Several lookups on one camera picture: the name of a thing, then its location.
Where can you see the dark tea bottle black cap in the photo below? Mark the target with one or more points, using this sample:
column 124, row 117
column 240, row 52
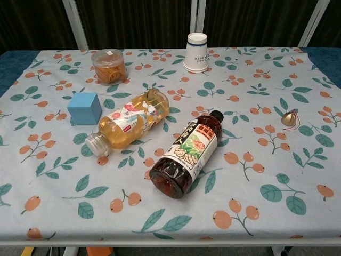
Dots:
column 186, row 154

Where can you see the yellow tea bottle white cap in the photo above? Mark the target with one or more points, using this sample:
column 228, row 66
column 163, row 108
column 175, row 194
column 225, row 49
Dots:
column 133, row 121

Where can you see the orange object under table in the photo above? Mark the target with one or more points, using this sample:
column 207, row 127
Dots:
column 99, row 251

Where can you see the light blue cube block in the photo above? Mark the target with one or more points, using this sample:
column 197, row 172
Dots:
column 84, row 108

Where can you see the clear jar of rubber bands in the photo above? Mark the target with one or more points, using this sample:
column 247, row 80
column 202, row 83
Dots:
column 109, row 66

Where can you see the white metal frame post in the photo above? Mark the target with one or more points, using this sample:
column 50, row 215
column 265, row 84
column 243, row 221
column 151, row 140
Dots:
column 76, row 24
column 313, row 22
column 197, row 16

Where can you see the floral fruit print tablecloth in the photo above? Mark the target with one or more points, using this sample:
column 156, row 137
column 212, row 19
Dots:
column 170, row 186

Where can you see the white paper cup blue stripe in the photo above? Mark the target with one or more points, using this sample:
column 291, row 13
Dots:
column 196, row 54

